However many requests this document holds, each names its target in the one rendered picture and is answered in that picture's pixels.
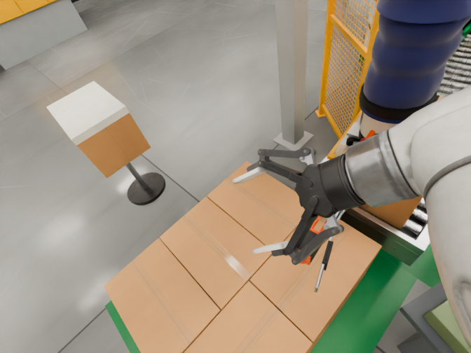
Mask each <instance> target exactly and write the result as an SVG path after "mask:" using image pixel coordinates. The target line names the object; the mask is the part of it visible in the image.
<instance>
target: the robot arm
mask: <svg viewBox="0 0 471 353"><path fill-rule="evenodd" d="M315 154H316V150H315V149H314V148H306V147H305V148H301V149H299V150H296V151H286V150H273V149H259V150H258V155H259V161H258V162H256V163H254V164H253V165H250V166H249V167H247V173H246V174H244V175H241V176H239V177H237V178H235V179H233V180H232V181H233V183H234V184H236V183H244V182H246V181H248V180H250V179H253V178H254V177H257V176H259V175H261V174H263V173H265V172H267V171H272V172H274V173H276V174H279V175H281V176H283V177H286V178H288V179H289V180H290V181H293V182H295V183H296V188H295V190H296V193H297V195H298V196H299V202H300V205H301V207H303V208H304V209H305V210H304V212H303V214H302V216H301V220H300V222H299V224H298V226H297V227H296V230H295V231H294V233H293V235H292V237H291V239H290V240H289V241H286V242H280V243H276V244H270V245H266V246H262V247H259V248H257V249H253V250H252V253H253V254H258V253H262V252H266V251H271V253H272V256H282V255H285V256H288V255H289V256H290V257H291V259H292V264H293V265H298V264H300V263H301V262H303V261H304V260H306V259H307V258H308V257H309V256H310V255H311V254H312V253H313V252H314V251H315V250H316V249H318V248H319V247H320V246H321V245H322V244H323V243H325V242H326V241H327V240H328V239H329V238H330V237H333V236H335V235H338V234H339V233H342V232H343V231H344V227H343V226H342V225H341V224H339V222H338V221H337V219H336V217H335V214H336V213H337V212H339V211H343V210H346V209H350V208H353V207H358V206H361V205H365V204H366V203H367V204H368V205H369V206H371V207H380V206H383V205H388V204H391V203H394V202H399V201H403V200H411V199H414V198H416V197H420V196H423V199H424V202H425V206H426V209H427V213H428V234H429V238H430V245H431V248H432V253H433V256H434V259H435V263H436V266H437V270H438V273H439V276H440V279H441V282H442V286H443V287H444V291H445V294H446V297H447V299H448V302H449V304H450V307H451V310H452V312H453V315H454V317H455V319H456V321H457V324H458V326H459V328H460V330H461V332H462V334H463V337H464V339H465V340H466V342H467V344H468V345H469V347H470V349H471V86H470V87H468V88H466V89H463V90H460V91H458V92H455V93H453V94H452V95H449V96H447V97H445V98H442V99H440V100H438V101H436V102H433V103H431V104H429V105H427V106H426V107H424V108H422V109H420V110H418V111H416V112H415V113H413V114H411V115H410V116H409V117H408V118H407V119H406V120H404V121H402V122H401V123H399V124H398V125H396V126H394V127H392V128H390V129H389V130H384V131H382V132H379V133H378V134H376V135H374V136H372V137H369V138H367V139H365V140H364V141H361V142H359V143H357V144H354V145H352V146H349V147H348V148H347V151H346V154H343V155H340V156H337V157H335V158H332V159H331V160H328V161H325V162H322V163H320V164H316V162H315V156H314V155H315ZM269 156H271V157H280V158H299V160H300V161H301V162H306V163H307V164H308V166H307V167H306V168H305V170H304V171H303V172H298V171H296V170H293V169H290V168H288V167H285V166H283V165H280V164H278V163H276V162H273V161H271V160H269ZM318 216H321V217H324V218H327V222H326V224H324V230H323V231H322V232H320V233H318V234H317V235H316V236H315V237H314V238H313V239H312V240H311V241H310V242H309V243H308V244H307V245H306V246H305V247H304V248H303V249H302V250H301V251H299V247H300V246H301V244H302V242H303V240H304V239H305V237H306V235H307V234H308V231H309V230H310V228H311V226H312V225H313V223H314V221H315V220H316V219H317V218H318Z"/></svg>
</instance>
